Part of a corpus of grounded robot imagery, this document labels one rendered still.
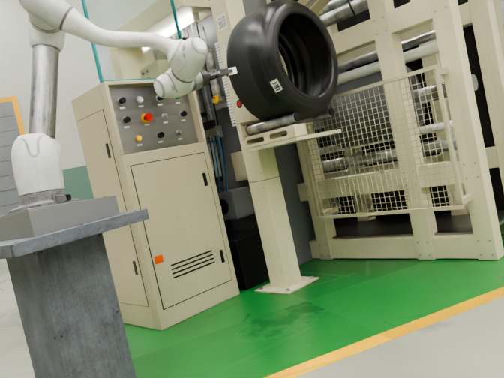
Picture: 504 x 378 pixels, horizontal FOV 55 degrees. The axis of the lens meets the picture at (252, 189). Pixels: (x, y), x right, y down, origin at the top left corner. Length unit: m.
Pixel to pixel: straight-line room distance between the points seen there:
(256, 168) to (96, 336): 1.29
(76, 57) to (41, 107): 9.52
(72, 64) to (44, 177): 9.78
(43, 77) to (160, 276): 1.10
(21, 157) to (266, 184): 1.32
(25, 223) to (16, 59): 10.00
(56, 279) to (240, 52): 1.31
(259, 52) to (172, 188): 0.84
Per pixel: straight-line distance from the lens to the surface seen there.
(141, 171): 2.51
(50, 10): 2.05
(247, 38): 2.37
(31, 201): 1.83
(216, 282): 2.75
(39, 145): 1.86
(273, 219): 2.67
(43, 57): 2.16
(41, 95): 2.11
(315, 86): 2.78
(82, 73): 11.52
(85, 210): 1.77
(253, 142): 2.59
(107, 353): 1.89
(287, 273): 2.74
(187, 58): 1.89
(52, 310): 1.77
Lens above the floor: 0.74
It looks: 3 degrees down
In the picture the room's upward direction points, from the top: 12 degrees counter-clockwise
